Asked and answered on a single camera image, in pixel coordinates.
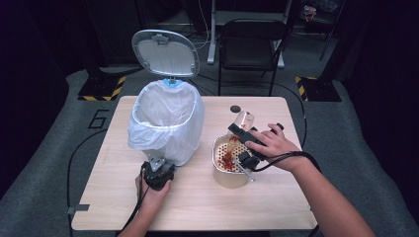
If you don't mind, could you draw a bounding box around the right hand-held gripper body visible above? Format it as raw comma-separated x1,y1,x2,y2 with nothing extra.
232,149,266,183

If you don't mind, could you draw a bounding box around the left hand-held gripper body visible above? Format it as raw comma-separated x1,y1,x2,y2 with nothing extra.
140,151,177,192

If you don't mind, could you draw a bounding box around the clear plastic cup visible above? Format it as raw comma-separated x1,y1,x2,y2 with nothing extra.
234,111,255,132

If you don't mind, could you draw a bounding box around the white perforated strainer insert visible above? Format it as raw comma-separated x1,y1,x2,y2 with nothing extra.
214,140,252,173

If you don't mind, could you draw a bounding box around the white pedal trash bin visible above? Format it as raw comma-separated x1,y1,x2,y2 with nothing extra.
127,29,206,167

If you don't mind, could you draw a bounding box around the person's left hand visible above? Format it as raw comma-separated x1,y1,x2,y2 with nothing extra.
134,174,172,211

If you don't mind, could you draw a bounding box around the person's right hand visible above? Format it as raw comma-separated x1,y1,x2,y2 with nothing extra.
244,122,302,173

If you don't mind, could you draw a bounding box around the black folding chair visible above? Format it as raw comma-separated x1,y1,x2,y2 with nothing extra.
216,18,289,97
207,0,294,69

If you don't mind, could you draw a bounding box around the grey tape strip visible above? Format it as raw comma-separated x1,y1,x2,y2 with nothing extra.
65,203,91,215

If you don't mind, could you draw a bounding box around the black stand with striped base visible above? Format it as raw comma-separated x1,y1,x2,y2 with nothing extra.
77,0,127,102
294,0,350,103

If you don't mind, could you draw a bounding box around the left hand-held gripper cable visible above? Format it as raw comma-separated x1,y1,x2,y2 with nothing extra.
115,162,149,237

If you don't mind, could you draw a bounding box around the hand-held gripper cable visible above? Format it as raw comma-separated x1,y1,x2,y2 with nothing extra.
115,162,149,237
251,150,322,174

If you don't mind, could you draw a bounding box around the right hand-held gripper cable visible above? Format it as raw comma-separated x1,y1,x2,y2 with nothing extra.
251,150,322,174

